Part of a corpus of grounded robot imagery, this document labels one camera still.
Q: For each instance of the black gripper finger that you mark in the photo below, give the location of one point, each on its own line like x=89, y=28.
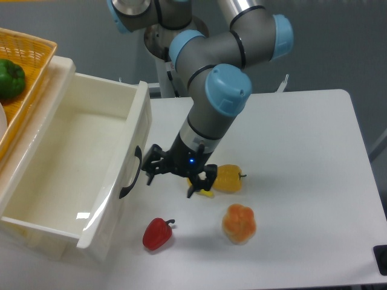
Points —
x=154, y=162
x=206, y=184

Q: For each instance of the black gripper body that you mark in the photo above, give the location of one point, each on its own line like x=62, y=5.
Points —
x=188, y=161

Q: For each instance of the black top drawer handle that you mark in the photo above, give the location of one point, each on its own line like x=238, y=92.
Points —
x=127, y=189

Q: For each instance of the white drawer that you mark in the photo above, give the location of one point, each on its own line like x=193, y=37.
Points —
x=131, y=116

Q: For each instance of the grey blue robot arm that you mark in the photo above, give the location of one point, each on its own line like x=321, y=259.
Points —
x=211, y=69

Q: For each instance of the white drawer cabinet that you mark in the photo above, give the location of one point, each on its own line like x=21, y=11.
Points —
x=53, y=175

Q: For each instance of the yellow bell pepper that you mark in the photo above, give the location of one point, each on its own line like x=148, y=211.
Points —
x=228, y=178

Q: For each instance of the yellow banana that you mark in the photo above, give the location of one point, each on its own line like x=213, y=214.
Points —
x=201, y=192

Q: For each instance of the orange braided bread roll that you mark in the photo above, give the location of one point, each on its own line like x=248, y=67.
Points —
x=239, y=223

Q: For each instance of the red bell pepper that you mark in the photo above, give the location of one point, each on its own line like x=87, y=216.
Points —
x=157, y=233

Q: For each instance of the yellow plastic basket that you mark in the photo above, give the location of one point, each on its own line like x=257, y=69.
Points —
x=24, y=62

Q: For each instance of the green bell pepper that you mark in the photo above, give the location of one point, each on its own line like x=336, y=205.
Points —
x=12, y=79

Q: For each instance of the black device at edge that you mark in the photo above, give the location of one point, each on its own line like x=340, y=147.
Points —
x=380, y=253

